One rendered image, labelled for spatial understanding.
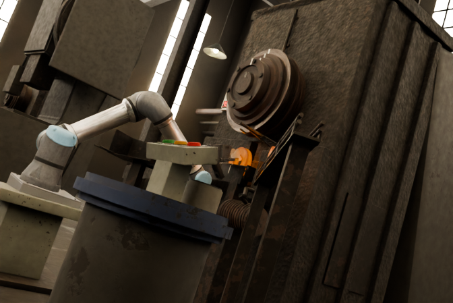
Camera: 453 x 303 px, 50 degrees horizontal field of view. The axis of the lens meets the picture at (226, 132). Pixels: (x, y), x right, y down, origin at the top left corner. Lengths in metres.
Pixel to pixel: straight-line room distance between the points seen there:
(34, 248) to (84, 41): 3.15
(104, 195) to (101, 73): 4.07
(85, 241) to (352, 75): 1.66
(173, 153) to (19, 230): 0.73
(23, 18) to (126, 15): 7.52
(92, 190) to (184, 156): 0.51
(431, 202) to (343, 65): 0.92
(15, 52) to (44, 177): 10.44
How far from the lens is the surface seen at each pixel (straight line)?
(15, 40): 12.31
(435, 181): 2.82
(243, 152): 2.41
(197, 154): 1.34
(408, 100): 2.62
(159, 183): 1.41
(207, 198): 1.50
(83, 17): 4.83
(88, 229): 0.89
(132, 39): 5.07
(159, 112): 2.02
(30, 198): 1.81
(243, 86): 2.42
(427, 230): 2.81
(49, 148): 1.91
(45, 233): 1.91
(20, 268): 1.92
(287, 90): 2.31
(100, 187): 0.84
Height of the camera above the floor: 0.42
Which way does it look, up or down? 10 degrees up
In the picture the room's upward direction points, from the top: 18 degrees clockwise
